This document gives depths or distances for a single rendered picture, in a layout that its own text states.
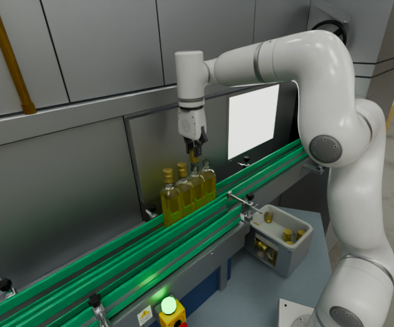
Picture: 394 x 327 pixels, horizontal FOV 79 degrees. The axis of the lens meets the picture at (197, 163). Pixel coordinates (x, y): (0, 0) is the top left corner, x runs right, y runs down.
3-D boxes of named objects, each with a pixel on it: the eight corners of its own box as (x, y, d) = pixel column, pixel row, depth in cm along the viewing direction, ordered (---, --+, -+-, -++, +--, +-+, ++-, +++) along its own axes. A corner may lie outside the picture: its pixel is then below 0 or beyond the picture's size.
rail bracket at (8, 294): (27, 294, 73) (9, 265, 66) (32, 311, 68) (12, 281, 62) (11, 303, 70) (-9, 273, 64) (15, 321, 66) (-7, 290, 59)
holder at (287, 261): (255, 224, 124) (258, 200, 117) (307, 255, 106) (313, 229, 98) (234, 241, 114) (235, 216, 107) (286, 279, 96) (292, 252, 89)
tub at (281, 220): (266, 217, 117) (267, 202, 113) (311, 242, 102) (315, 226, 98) (243, 235, 107) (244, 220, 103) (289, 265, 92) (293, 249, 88)
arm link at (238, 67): (291, 38, 59) (204, 59, 81) (255, 41, 50) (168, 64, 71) (292, 76, 62) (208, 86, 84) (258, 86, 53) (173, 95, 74)
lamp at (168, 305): (170, 297, 75) (170, 291, 74) (179, 308, 72) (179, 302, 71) (159, 307, 73) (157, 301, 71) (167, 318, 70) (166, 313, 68)
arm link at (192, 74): (192, 91, 81) (172, 96, 76) (190, 48, 75) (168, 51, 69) (211, 95, 76) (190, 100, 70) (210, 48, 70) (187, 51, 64)
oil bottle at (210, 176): (207, 206, 106) (207, 164, 96) (216, 212, 102) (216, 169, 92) (197, 212, 103) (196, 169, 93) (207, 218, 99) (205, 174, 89)
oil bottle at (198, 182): (197, 212, 103) (195, 169, 93) (207, 218, 99) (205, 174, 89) (187, 218, 99) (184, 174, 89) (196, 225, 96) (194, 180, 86)
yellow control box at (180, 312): (173, 306, 80) (172, 292, 77) (187, 323, 75) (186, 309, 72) (156, 321, 76) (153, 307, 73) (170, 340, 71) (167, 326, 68)
